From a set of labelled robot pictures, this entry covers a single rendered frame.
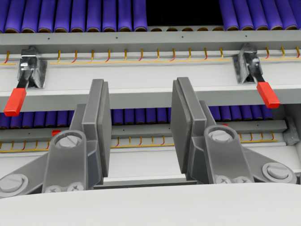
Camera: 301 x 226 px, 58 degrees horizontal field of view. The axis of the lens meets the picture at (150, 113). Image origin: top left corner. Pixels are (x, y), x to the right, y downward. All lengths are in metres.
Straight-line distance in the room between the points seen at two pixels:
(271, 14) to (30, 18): 0.32
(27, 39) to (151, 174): 0.29
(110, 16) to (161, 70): 0.10
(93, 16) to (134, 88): 0.11
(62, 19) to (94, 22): 0.04
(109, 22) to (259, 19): 0.20
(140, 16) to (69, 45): 0.10
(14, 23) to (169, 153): 0.32
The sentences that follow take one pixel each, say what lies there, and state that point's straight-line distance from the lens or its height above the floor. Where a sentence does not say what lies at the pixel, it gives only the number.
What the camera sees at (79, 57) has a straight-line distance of 0.36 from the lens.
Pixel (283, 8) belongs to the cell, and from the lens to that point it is 0.44.
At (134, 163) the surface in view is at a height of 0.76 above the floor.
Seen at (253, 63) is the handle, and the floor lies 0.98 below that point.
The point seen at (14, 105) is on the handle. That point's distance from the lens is 0.30.
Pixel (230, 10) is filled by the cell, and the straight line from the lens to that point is 0.41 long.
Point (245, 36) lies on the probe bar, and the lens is 0.38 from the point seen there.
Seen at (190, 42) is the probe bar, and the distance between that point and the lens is 0.35.
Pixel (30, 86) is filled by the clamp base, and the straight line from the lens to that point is 0.36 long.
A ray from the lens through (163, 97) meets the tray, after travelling 0.35.
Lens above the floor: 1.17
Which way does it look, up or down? 45 degrees down
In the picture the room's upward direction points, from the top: 2 degrees clockwise
